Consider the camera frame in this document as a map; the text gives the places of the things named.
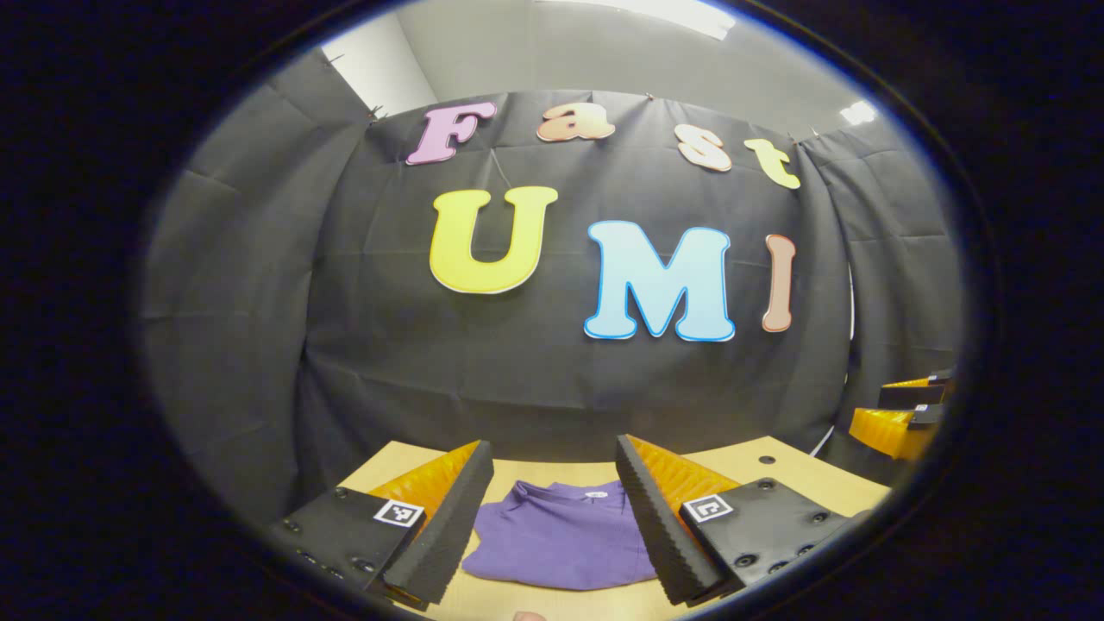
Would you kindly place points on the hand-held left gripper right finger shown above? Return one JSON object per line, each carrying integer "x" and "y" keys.
{"x": 660, "y": 535}

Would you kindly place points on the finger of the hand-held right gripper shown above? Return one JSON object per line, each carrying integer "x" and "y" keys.
{"x": 910, "y": 395}
{"x": 888, "y": 429}

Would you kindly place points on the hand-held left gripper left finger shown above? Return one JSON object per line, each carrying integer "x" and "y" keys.
{"x": 444, "y": 535}

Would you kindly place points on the purple collared shirt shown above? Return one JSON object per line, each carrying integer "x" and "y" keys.
{"x": 552, "y": 543}

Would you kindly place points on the black backdrop cloth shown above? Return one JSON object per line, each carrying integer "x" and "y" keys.
{"x": 517, "y": 379}

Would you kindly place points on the small ceiling light panel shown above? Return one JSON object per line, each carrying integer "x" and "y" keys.
{"x": 858, "y": 113}

